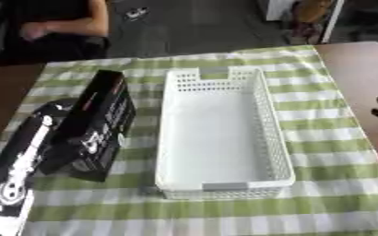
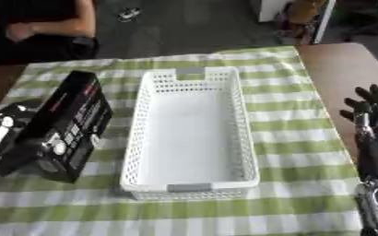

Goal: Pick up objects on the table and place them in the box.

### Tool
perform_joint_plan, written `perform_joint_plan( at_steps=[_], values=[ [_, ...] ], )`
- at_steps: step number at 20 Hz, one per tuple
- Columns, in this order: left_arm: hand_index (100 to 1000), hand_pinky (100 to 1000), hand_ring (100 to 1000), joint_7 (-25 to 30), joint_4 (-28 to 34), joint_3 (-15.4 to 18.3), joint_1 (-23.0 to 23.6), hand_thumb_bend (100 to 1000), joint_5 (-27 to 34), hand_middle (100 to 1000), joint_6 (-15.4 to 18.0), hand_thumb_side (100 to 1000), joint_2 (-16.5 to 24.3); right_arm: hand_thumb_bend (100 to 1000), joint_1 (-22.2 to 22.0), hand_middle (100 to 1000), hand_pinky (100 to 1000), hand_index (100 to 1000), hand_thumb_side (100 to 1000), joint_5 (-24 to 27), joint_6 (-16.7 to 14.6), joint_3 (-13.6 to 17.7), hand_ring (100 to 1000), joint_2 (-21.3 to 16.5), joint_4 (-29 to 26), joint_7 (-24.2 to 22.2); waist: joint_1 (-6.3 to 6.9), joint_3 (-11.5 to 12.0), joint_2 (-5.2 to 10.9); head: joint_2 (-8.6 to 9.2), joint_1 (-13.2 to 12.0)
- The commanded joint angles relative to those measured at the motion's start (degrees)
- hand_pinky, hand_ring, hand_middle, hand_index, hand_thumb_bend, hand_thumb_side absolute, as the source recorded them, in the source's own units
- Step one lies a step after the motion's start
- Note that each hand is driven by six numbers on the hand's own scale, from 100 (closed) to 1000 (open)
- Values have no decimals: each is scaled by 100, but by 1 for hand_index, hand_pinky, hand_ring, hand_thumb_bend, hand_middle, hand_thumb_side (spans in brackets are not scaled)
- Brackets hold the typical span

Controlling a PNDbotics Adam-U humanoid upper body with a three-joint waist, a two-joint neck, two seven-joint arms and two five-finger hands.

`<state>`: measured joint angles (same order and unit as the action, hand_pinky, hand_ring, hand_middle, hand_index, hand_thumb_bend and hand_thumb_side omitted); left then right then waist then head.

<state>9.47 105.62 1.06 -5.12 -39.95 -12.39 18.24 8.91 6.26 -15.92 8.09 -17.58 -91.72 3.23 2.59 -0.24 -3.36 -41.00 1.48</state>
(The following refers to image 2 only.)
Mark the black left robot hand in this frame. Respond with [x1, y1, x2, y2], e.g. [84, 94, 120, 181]
[0, 98, 72, 178]

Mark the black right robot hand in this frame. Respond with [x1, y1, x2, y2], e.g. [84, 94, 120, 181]
[337, 83, 378, 183]

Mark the black printed cardboard box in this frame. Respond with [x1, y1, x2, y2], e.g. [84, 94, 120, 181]
[0, 70, 115, 184]

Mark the person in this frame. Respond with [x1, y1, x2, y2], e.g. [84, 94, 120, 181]
[0, 0, 102, 67]

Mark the white cabinet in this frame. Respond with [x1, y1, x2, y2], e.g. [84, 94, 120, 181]
[248, 0, 339, 46]

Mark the black and white shoe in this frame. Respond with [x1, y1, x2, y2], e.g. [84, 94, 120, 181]
[114, 7, 144, 23]

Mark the white perforated plastic basket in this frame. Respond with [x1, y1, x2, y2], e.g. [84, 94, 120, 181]
[118, 66, 262, 202]

